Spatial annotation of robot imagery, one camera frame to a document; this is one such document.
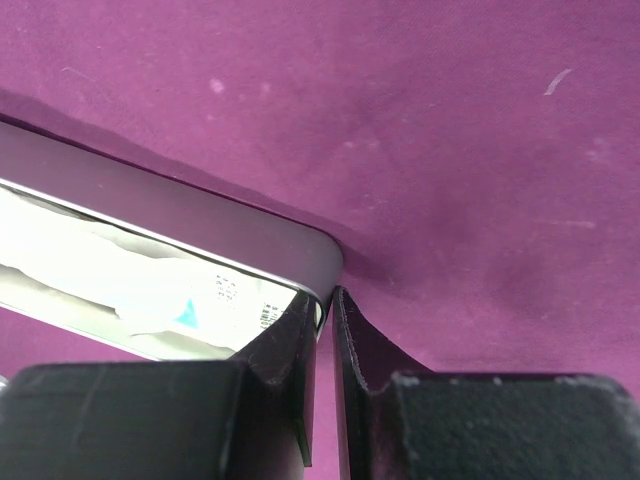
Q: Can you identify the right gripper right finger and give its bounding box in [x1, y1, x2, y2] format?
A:
[333, 287, 639, 479]

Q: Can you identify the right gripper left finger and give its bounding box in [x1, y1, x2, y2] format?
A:
[1, 293, 317, 480]

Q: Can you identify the suture packet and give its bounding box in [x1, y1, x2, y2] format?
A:
[1, 190, 296, 360]

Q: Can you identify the metal instrument tray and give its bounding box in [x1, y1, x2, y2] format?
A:
[1, 123, 343, 360]

